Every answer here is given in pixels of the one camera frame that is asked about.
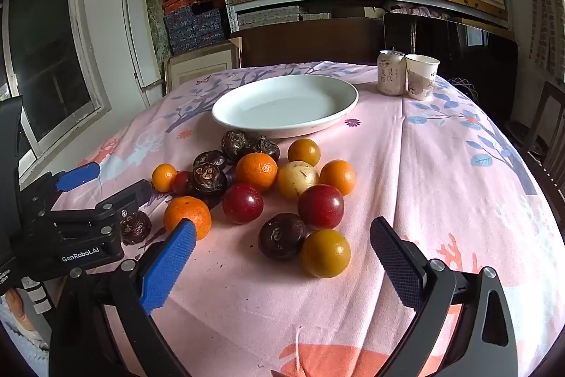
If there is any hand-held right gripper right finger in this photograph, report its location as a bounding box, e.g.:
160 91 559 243
370 217 519 377

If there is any white yogurt carton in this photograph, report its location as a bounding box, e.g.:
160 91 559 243
377 49 407 96

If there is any pale yellow pepino melon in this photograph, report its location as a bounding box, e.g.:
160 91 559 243
276 160 319 201

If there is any grey-green patterned board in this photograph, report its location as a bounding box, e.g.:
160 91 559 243
142 0 173 59

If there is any small orange mandarin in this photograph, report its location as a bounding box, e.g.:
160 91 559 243
151 163 178 193

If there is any white oval plate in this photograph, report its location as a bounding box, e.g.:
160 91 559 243
212 75 359 139

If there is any white paper cup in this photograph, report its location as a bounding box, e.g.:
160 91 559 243
405 54 441 101

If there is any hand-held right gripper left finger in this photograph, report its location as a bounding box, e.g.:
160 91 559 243
48 219 197 377

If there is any dark wooden side chair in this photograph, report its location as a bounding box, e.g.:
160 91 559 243
524 80 565 203

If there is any red plum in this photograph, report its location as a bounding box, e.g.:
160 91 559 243
222 183 264 225
297 184 345 230

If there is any red cherry tomato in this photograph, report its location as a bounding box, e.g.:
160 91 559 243
171 171 193 196

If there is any white framed window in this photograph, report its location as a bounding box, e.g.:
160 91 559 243
0 0 112 183

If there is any large orange mandarin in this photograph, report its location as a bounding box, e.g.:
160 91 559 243
163 196 212 241

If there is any dark brown passion fruit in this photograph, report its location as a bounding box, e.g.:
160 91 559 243
258 213 307 261

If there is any pale wooden picture frame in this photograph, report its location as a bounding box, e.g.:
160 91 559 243
163 41 242 96

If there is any large yellow plum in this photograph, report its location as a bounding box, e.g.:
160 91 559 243
301 229 351 279

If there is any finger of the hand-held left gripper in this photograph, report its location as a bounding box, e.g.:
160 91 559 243
20 162 101 212
46 179 153 228

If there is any dark cabinet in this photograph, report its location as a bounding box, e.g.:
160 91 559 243
383 12 520 127

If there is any small yellow plum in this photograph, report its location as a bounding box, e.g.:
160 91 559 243
288 139 321 166

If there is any white strip leaning on wall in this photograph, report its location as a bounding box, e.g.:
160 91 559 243
121 0 156 95

